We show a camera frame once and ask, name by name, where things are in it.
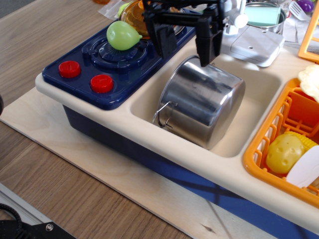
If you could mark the clear plastic bag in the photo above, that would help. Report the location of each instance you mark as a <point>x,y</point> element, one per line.
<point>111,9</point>

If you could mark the beige toy kitchen sink unit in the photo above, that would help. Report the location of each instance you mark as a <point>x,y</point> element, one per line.
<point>223,174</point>

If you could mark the black bracket with screw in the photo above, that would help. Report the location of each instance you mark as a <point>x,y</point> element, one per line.
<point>9,230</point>

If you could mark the plywood base board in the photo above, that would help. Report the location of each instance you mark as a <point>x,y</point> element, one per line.
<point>94,192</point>

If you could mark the red left stove knob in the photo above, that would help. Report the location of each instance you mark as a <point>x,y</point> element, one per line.
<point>69,69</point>

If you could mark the amber pot lid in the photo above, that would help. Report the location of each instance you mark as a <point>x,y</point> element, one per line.
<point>132,14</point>

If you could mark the stainless steel pot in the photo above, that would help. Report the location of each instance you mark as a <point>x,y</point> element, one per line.
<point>199,103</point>

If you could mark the cream toy cauliflower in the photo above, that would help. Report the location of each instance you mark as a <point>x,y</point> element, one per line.
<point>309,81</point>

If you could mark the orange dish rack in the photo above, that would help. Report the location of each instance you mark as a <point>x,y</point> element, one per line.
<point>292,111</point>

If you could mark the white toy faucet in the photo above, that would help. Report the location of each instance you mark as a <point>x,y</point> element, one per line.
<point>245,42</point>

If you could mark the dark blue toy stove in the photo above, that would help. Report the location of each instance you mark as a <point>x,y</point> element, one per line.
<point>128,69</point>

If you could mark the yellow toy corn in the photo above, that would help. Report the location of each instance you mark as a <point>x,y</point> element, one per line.
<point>307,143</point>

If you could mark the white slotted toy spatula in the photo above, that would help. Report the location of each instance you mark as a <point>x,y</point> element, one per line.
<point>298,12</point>

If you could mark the red right stove knob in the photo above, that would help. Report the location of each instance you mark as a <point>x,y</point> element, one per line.
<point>101,83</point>

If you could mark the green toy pear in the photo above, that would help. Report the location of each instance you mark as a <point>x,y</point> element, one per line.
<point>122,36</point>

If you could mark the steel pot with mint item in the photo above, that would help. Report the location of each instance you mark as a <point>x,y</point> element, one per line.
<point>266,16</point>

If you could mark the red stove knob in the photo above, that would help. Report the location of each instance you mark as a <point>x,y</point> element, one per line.
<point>101,83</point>
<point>69,69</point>

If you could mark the purple toy eggplant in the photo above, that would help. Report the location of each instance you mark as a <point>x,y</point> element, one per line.
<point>306,5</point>

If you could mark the yellow toy potato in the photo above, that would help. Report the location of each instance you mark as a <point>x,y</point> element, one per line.
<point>284,152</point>

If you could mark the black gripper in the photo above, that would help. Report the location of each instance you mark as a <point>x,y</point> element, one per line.
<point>161,15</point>

